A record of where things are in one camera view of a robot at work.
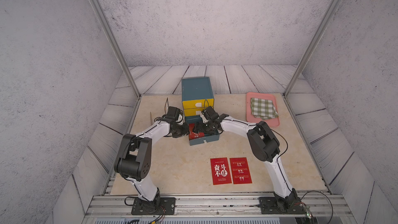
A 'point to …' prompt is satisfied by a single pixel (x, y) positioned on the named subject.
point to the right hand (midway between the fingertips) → (196, 131)
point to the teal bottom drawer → (209, 138)
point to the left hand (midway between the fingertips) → (192, 132)
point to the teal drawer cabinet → (197, 95)
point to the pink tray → (273, 122)
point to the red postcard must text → (192, 135)
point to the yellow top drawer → (202, 103)
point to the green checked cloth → (263, 109)
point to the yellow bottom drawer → (195, 112)
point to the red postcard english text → (240, 170)
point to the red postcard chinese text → (220, 171)
